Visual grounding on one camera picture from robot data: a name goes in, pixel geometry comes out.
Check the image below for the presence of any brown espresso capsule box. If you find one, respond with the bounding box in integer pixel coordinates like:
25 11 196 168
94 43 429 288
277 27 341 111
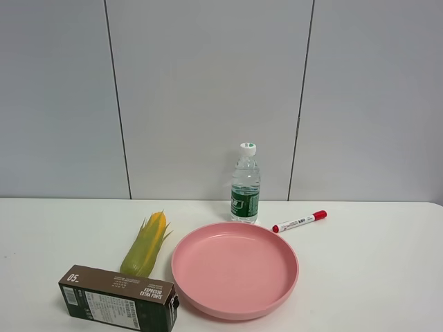
58 265 179 332

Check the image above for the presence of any clear water bottle green label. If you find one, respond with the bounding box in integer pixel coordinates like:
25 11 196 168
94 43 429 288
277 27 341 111
230 142 261 224

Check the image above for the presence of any pink round plate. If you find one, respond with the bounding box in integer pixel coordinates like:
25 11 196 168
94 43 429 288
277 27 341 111
171 222 299 321

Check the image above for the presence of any red whiteboard marker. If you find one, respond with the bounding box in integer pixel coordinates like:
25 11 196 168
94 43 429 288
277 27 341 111
271 210 327 234

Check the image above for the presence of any corn cob with green husk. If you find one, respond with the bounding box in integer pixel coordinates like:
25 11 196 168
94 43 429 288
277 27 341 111
120 211 172 277

